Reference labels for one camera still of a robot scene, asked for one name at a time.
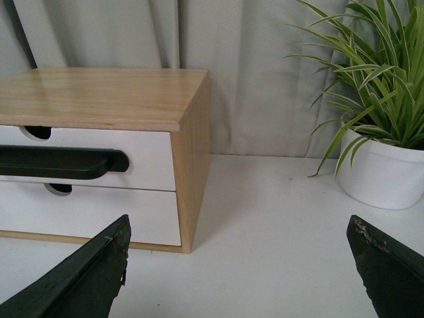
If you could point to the grey curtain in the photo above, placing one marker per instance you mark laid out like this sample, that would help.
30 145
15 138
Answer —
266 81

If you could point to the white plant pot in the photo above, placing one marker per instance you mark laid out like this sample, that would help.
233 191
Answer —
379 174

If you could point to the black drawer handle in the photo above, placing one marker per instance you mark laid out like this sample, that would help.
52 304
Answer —
69 163

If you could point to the green spider plant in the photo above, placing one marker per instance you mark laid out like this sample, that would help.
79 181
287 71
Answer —
381 51

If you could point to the white drawer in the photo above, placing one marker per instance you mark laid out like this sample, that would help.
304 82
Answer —
32 208
149 152

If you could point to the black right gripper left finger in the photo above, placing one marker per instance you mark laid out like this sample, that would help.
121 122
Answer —
84 284

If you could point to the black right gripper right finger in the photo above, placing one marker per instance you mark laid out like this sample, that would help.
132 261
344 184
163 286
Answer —
391 272

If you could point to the wooden drawer cabinet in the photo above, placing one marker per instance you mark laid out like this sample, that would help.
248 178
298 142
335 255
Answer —
122 99

